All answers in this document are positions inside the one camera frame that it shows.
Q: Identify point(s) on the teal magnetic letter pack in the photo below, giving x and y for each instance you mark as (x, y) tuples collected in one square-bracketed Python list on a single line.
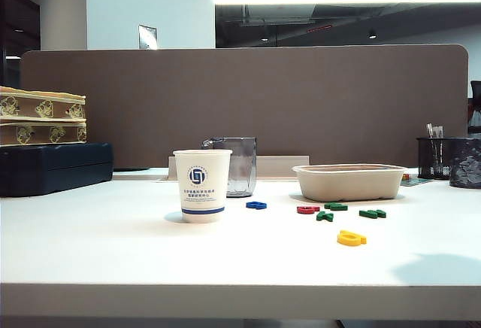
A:
[(417, 182)]

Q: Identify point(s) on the red plastic letter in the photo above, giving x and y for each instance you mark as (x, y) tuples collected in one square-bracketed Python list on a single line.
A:
[(308, 210)]

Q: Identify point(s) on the clear plastic container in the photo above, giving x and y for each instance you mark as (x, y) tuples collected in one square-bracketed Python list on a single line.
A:
[(244, 170)]

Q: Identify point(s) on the dark blue plastic case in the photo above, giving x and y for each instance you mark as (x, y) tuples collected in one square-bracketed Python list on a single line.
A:
[(56, 170)]

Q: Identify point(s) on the green plastic letter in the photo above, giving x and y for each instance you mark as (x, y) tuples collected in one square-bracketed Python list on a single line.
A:
[(335, 206), (324, 216)]

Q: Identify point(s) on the beige paper pulp tray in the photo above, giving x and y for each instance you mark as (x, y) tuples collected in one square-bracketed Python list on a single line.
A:
[(349, 187)]

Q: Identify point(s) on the yellow plastic letter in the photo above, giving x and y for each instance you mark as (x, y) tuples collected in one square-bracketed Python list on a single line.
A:
[(350, 238)]

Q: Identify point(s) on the green letter w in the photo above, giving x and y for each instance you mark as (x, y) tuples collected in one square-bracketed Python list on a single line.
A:
[(372, 213)]

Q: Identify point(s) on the yellow patterned number box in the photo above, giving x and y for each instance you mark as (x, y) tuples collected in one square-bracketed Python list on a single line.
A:
[(37, 132), (37, 108)]

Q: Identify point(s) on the white paper cup blue logo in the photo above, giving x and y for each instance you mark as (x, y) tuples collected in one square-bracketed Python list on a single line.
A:
[(203, 192)]

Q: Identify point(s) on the small wall sign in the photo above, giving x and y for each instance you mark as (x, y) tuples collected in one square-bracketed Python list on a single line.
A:
[(148, 37)]

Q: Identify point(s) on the black mesh pen holder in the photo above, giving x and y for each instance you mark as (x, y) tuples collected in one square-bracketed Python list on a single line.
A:
[(428, 158)]

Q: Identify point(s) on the red ceiling sign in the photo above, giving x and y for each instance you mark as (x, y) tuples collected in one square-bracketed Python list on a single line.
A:
[(320, 28)]

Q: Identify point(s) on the brown desk divider panel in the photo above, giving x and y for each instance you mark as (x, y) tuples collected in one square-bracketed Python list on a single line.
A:
[(225, 110)]

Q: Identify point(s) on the blue plastic letter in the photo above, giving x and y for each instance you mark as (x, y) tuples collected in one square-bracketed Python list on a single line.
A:
[(256, 205)]

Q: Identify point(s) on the black office chair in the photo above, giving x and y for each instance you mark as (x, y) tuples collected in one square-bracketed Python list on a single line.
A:
[(476, 95)]

